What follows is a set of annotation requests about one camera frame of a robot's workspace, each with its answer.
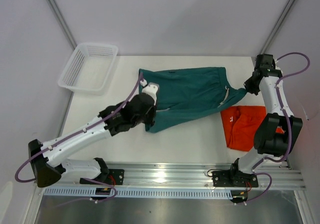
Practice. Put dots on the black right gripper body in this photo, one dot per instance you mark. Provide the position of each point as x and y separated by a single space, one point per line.
251 86

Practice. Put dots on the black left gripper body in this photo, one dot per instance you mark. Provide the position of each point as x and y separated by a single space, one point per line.
148 117

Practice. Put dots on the green shorts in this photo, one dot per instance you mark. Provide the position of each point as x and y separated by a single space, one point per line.
189 94

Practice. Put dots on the orange shorts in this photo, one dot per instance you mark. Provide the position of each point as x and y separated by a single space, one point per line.
240 124

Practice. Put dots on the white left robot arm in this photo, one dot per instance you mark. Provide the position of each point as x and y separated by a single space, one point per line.
51 161

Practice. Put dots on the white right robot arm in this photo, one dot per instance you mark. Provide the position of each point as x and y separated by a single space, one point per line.
279 130

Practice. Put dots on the white plastic basket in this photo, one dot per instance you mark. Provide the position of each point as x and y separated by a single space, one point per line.
90 68

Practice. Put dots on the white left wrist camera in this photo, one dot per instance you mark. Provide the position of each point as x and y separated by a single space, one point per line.
150 89

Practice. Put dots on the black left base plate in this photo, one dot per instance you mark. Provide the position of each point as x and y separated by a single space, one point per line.
114 177

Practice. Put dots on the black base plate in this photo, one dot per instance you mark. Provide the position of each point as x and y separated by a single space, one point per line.
114 177
228 178

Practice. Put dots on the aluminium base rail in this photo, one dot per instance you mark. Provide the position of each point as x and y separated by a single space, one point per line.
277 177

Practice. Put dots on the aluminium corner post right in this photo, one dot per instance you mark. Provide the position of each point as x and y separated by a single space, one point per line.
288 7

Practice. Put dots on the aluminium corner post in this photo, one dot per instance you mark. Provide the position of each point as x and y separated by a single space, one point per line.
62 23
288 7

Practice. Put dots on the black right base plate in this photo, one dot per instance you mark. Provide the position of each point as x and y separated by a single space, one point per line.
228 178

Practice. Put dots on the white slotted cable duct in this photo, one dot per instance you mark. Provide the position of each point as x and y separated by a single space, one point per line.
123 192

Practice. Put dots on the aluminium corner post left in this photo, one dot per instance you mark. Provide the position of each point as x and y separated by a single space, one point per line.
62 23

